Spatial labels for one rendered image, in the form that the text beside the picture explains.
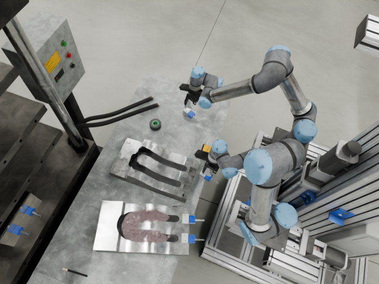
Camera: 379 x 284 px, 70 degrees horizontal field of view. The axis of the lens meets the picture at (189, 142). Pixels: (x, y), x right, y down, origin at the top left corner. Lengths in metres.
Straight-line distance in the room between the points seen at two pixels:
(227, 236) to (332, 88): 2.33
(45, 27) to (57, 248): 1.15
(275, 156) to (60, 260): 1.27
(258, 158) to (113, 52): 2.82
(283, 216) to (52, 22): 1.44
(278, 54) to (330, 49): 2.91
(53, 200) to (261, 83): 1.35
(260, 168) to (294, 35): 3.40
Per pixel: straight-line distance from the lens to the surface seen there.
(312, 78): 3.77
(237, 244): 2.33
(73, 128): 1.68
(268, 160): 0.94
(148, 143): 1.69
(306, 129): 1.57
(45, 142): 1.70
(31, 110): 1.52
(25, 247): 1.83
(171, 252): 1.60
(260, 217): 1.19
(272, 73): 1.31
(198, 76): 1.58
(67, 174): 1.86
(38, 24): 1.62
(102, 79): 3.26
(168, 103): 2.02
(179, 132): 1.89
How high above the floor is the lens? 2.44
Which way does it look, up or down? 62 degrees down
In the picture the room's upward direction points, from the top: 12 degrees clockwise
